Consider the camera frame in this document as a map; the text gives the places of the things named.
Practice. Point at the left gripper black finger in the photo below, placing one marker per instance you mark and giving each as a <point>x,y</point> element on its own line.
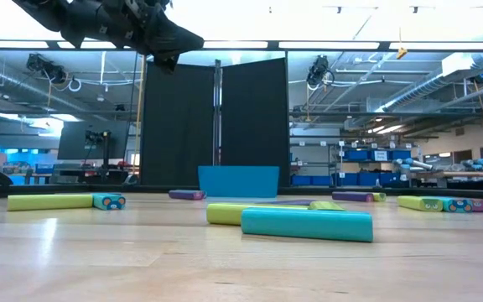
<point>170,51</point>
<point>170,33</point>

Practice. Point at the purple rectangular block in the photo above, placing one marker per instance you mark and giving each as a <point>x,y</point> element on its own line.
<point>480,205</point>
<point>352,196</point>
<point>186,194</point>
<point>285,202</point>

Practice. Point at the teal rectangular block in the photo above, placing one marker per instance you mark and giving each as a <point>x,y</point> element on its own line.
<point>306,225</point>
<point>107,201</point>
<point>457,205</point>

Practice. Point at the lime green rectangular block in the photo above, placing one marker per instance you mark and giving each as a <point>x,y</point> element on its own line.
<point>379,197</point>
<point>325,206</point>
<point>224,214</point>
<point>417,203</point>
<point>48,202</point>

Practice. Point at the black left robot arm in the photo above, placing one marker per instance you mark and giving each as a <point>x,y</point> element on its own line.
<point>57,14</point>

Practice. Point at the black folding partition screen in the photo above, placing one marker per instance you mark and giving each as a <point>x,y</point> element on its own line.
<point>178,126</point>

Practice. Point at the black hanging ceiling device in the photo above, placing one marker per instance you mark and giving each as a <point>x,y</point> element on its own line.
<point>42,63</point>
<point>318,69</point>

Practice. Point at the large dark display screen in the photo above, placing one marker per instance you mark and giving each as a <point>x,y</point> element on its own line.
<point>74,142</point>

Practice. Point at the blue plastic bin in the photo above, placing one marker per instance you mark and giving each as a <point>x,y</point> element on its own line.
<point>239,181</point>

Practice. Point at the metal storage shelf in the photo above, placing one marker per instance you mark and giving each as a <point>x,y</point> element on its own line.
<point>308,145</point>

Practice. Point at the yellow hanging tag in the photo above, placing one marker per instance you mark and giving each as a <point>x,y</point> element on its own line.
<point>401,53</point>

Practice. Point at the blue storage bin white label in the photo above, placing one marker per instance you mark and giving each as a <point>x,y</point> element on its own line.
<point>380,155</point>

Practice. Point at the white ceiling box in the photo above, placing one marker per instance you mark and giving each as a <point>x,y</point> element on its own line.
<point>463,63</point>

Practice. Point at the wooden workbench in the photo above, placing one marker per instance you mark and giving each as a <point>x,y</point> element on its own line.
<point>476,174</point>

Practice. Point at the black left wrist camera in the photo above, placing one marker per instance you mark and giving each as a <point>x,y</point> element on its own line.
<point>166,63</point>

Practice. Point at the silver ventilation duct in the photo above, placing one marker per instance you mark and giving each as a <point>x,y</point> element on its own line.
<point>417,90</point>
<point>15,84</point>

